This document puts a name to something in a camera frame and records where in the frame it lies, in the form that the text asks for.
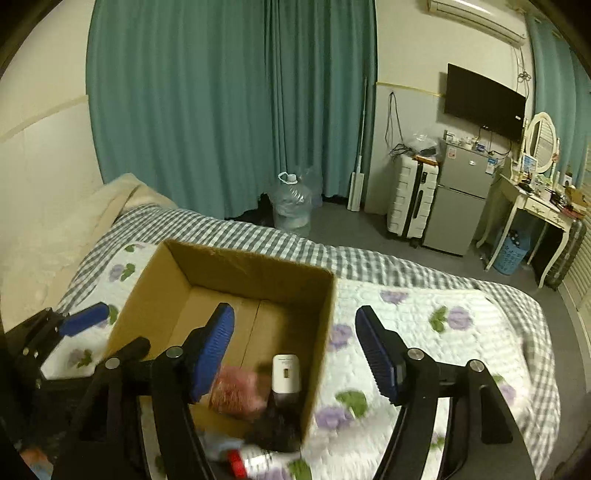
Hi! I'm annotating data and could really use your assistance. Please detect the white tube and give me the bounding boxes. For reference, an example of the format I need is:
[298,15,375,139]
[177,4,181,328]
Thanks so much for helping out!
[242,445,279,476]

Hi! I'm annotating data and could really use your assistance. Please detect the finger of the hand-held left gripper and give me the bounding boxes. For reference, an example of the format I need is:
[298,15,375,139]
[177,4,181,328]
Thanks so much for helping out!
[21,302,110,367]

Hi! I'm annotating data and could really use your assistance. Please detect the brown cardboard box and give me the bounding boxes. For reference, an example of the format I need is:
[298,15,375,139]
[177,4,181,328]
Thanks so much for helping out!
[107,239,336,445]

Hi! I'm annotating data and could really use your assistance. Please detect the narrow teal curtain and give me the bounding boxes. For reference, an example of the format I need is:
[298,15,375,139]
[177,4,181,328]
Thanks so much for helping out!
[525,13,591,197]

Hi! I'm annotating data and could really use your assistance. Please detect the white air conditioner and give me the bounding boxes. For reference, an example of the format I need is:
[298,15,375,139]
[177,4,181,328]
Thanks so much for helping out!
[425,0,528,46]

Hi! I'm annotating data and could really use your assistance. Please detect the hanging black cables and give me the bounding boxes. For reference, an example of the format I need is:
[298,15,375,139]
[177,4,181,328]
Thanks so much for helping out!
[385,91,408,155]

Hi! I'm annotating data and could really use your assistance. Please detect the white dressing table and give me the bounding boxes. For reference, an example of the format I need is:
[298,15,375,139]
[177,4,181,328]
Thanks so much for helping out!
[475,158,583,290]

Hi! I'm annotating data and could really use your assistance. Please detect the white suitcase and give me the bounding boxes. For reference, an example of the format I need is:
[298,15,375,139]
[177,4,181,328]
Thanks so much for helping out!
[386,154,440,244]

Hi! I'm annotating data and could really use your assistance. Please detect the white oval mirror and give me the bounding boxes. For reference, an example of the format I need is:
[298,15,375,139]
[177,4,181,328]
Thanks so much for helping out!
[523,112,561,175]

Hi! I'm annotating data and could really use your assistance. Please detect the light blue cloth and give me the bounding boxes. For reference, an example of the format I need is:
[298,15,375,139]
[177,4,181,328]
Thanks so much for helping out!
[202,431,242,463]

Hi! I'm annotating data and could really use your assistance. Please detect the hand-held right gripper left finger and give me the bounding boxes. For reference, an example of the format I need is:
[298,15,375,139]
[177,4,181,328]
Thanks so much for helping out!
[51,302,236,480]

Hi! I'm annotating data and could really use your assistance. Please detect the clear plastic bag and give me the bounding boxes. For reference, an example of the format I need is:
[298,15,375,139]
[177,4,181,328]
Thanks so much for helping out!
[401,131,445,161]

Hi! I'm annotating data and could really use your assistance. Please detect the white flat mop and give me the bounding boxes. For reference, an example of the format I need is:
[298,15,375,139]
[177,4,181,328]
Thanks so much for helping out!
[346,78,370,212]

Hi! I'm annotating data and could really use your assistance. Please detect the cluster of small bottles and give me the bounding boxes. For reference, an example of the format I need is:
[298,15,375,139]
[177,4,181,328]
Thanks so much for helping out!
[442,130,491,154]

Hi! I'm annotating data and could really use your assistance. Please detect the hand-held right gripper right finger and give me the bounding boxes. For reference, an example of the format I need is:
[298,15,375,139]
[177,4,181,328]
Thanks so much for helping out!
[355,305,539,480]

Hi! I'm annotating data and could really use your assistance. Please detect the large clear water jug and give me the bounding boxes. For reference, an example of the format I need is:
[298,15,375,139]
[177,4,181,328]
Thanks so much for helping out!
[270,172,315,237]

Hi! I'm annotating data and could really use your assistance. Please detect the blue plastic basket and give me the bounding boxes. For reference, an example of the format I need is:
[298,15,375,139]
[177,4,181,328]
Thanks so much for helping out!
[492,232,530,277]

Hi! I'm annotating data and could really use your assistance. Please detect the dark checked suitcase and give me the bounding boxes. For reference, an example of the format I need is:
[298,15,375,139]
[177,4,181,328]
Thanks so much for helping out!
[549,218,588,292]

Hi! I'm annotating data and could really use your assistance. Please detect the wide teal curtain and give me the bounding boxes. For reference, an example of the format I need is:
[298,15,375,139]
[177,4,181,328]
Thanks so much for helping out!
[86,0,380,223]

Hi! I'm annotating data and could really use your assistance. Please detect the white rectangular device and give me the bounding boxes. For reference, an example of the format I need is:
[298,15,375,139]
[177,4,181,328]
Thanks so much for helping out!
[269,354,302,409]

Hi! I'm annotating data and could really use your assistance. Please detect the black fuzzy item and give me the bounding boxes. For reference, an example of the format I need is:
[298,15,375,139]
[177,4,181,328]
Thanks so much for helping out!
[245,405,304,454]

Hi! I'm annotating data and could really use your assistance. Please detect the black wall television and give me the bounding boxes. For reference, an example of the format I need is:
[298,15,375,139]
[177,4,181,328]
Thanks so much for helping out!
[444,63,527,143]

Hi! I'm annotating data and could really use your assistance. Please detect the beige fleece blanket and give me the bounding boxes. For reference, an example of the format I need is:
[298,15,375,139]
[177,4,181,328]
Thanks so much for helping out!
[0,173,179,334]

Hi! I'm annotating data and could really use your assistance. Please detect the bed with floral quilt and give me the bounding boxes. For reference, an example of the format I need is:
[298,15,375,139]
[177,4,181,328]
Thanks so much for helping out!
[54,203,561,480]

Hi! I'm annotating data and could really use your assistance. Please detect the black bag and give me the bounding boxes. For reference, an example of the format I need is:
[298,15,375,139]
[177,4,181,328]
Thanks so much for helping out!
[225,192,276,227]

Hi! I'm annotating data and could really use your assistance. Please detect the grey two-door fridge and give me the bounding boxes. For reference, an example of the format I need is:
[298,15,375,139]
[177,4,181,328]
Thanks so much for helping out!
[422,141,502,258]

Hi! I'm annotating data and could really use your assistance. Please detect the dressing table clutter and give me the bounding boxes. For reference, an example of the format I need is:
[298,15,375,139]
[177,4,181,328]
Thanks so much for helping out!
[516,172,589,219]

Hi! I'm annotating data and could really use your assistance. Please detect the pink mesh sponge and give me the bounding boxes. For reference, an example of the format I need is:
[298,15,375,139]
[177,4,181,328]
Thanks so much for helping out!
[209,367,266,420]

